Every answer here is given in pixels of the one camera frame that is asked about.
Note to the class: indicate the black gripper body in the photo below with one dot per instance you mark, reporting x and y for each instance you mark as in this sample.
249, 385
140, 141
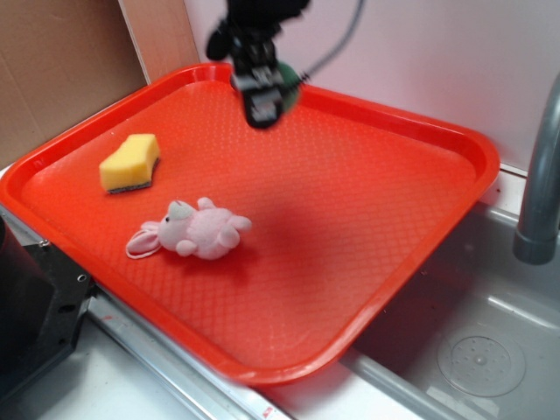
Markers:
246, 33

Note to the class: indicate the grey plastic sink basin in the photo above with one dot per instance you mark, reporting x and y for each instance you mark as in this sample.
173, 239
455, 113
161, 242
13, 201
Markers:
474, 334

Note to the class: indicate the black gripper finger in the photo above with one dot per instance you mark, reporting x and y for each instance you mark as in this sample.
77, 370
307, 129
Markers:
261, 95

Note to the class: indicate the brown cardboard panel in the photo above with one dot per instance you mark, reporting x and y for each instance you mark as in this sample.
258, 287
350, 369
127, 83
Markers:
63, 61

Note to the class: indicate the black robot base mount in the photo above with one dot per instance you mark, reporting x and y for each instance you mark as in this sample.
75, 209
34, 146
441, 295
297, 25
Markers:
44, 295

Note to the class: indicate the pink plush bunny toy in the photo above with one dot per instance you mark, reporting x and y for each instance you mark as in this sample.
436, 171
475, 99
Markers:
205, 231

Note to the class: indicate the green textured ball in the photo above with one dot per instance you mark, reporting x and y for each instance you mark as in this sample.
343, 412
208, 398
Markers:
290, 89

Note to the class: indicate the red plastic tray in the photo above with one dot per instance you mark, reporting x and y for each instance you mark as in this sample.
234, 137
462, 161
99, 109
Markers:
347, 199

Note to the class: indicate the yellow kitchen sponge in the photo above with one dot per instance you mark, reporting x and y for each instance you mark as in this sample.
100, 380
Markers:
131, 166

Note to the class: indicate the grey sink faucet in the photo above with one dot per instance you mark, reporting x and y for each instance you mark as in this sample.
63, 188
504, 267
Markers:
535, 238

